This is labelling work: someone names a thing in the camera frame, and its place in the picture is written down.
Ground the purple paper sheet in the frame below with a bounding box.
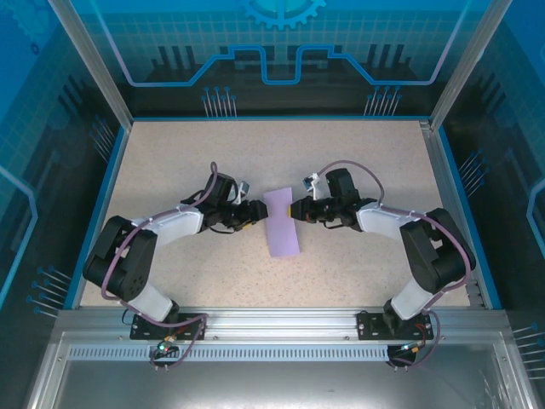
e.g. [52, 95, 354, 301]
[262, 186, 303, 259]

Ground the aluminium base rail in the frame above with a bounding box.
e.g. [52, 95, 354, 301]
[54, 308, 512, 343]

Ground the aluminium side rail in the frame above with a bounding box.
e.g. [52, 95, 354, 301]
[419, 120, 486, 308]

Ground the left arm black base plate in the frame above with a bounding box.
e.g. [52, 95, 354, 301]
[129, 312, 209, 342]

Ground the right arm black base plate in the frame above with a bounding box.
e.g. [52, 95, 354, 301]
[356, 310, 433, 342]

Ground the slotted cable duct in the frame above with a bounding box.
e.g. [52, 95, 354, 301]
[67, 345, 391, 363]

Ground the left arm cable plug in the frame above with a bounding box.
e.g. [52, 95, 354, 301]
[156, 334, 179, 355]

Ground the arm cable plug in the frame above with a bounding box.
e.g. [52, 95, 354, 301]
[399, 339, 427, 355]
[156, 334, 179, 355]

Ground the right arm cable plug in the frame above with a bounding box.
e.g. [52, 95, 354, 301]
[399, 339, 427, 355]

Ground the aluminium frame post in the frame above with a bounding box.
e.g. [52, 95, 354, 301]
[47, 0, 134, 130]
[428, 0, 512, 131]

